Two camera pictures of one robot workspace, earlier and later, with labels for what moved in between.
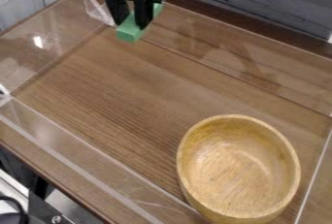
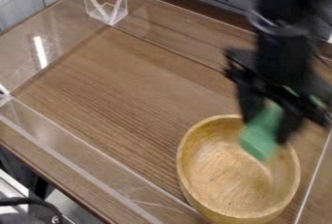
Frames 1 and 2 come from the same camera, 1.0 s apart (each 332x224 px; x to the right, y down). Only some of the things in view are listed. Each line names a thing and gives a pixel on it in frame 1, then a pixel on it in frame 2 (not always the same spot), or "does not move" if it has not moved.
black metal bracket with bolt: [42, 212] does not move
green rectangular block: [129, 31] -> [260, 134]
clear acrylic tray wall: [95, 108] does not move
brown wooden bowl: [238, 168] does not move
